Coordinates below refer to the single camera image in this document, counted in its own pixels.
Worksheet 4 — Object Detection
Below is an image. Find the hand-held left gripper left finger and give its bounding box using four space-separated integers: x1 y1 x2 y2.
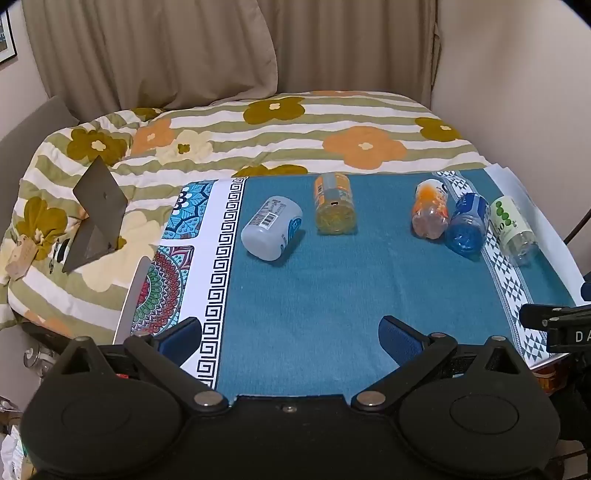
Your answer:
55 317 230 414

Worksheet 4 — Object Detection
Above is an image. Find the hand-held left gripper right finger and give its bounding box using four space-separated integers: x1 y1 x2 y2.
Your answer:
352 316 532 412

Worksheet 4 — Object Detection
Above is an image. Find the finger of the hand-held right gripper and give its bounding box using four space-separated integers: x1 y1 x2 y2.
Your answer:
519 303 575 331

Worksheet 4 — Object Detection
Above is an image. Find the silver laptop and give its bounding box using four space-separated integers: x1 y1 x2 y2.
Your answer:
112 256 153 345

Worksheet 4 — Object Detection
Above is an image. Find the teal patterned cloth mat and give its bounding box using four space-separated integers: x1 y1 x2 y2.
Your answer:
113 168 579 391

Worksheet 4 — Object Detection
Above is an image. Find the green dotted label bottle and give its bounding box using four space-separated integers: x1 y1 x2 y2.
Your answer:
490 196 540 267

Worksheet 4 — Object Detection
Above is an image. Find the blue label plastic bottle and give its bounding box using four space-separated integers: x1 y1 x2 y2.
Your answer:
444 192 491 257

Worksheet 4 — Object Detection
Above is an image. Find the clear orange label bottle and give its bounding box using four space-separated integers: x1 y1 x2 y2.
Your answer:
411 178 450 240

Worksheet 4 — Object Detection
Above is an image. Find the clear glass jar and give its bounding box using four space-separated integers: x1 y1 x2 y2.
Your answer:
23 344 61 384

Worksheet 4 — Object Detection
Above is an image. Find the white plastic bottle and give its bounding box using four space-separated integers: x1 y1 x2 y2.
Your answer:
240 196 304 262

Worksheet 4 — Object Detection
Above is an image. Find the yellow orange label bottle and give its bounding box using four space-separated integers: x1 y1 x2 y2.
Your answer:
314 172 358 235

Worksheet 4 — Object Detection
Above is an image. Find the grey folded stand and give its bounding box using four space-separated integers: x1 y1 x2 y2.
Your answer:
61 155 128 274

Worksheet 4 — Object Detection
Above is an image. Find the beige paper tag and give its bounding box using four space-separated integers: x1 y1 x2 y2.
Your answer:
6 235 38 281

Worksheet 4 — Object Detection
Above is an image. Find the floral striped blanket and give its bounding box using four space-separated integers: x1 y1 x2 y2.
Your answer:
0 90 491 340

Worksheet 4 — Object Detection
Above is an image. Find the grey sofa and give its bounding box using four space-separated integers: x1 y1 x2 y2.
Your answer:
0 95 80 185

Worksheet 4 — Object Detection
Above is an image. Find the beige curtain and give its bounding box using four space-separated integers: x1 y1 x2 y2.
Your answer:
22 0 445 121

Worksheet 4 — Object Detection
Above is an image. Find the black cable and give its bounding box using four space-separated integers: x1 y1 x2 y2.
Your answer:
562 203 591 244

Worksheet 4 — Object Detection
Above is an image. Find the framed wall picture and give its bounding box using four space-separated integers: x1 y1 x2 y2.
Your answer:
0 10 18 65

